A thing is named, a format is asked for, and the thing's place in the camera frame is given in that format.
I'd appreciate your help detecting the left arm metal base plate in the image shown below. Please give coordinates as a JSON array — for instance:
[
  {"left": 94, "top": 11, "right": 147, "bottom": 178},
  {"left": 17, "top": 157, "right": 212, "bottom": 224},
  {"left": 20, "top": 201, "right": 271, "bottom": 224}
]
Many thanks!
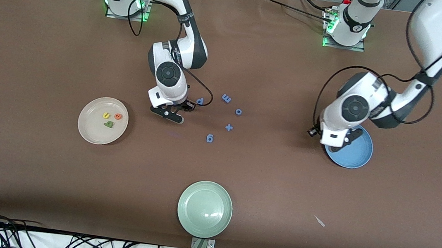
[{"left": 320, "top": 9, "right": 369, "bottom": 52}]

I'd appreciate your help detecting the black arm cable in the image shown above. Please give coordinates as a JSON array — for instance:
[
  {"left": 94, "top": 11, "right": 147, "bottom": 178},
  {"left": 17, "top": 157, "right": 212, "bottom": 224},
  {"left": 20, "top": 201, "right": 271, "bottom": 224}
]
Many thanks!
[
  {"left": 312, "top": 0, "right": 442, "bottom": 142},
  {"left": 118, "top": 0, "right": 224, "bottom": 107}
]

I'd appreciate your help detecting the beige brown plate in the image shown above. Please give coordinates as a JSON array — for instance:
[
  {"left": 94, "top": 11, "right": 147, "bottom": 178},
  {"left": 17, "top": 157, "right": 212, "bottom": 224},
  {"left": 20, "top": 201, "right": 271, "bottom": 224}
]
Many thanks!
[{"left": 75, "top": 94, "right": 131, "bottom": 148}]

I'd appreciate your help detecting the blue plate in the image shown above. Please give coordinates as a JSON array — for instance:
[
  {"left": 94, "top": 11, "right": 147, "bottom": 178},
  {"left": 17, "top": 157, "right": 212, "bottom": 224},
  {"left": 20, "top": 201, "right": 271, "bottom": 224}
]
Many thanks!
[{"left": 323, "top": 121, "right": 376, "bottom": 171}]

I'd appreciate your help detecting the thin black base cable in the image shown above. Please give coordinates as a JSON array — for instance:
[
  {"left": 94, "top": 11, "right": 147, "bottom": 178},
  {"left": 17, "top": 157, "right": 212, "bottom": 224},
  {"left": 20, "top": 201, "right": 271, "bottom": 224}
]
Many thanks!
[
  {"left": 256, "top": 0, "right": 337, "bottom": 23},
  {"left": 300, "top": 0, "right": 332, "bottom": 13}
]

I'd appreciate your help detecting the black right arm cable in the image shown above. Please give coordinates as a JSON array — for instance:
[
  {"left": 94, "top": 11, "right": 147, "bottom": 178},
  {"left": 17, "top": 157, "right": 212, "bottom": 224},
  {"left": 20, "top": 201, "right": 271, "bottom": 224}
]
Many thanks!
[{"left": 118, "top": 0, "right": 224, "bottom": 107}]

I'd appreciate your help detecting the brown table cover sheet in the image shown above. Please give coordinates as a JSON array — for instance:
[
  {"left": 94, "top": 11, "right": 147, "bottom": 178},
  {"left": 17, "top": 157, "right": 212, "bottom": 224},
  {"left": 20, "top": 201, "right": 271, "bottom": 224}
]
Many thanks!
[{"left": 0, "top": 0, "right": 442, "bottom": 248}]

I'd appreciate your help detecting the pale green plate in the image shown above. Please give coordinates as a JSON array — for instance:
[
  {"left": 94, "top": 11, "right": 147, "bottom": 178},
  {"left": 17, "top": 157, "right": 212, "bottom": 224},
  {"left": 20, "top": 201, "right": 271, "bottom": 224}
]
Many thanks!
[{"left": 174, "top": 178, "right": 236, "bottom": 241}]

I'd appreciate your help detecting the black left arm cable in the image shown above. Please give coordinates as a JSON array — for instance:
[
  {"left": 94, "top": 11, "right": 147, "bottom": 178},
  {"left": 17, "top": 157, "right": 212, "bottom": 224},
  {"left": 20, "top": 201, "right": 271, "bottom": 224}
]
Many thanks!
[{"left": 312, "top": 0, "right": 442, "bottom": 142}]

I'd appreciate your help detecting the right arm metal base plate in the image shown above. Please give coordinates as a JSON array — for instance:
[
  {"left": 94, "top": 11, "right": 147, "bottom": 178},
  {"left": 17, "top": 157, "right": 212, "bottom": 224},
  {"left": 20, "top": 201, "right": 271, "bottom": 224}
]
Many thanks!
[{"left": 105, "top": 0, "right": 155, "bottom": 23}]

